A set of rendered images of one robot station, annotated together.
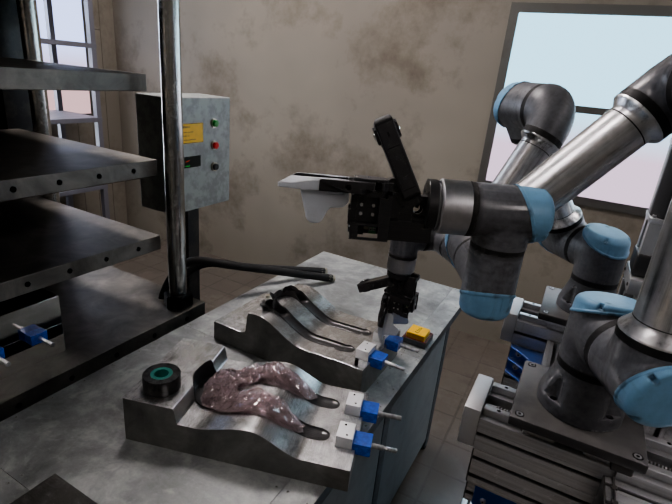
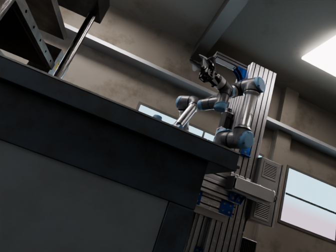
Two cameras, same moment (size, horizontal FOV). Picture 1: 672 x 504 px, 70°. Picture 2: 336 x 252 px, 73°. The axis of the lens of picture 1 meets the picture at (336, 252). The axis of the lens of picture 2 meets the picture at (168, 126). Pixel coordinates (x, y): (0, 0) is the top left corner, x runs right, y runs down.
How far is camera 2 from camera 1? 1.20 m
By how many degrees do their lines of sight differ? 52
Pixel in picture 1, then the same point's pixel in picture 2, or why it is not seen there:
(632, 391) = (244, 135)
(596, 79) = not seen: hidden behind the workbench
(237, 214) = not seen: outside the picture
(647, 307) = (242, 120)
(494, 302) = (225, 104)
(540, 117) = (195, 100)
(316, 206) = (204, 63)
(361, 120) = not seen: hidden behind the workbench
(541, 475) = (212, 179)
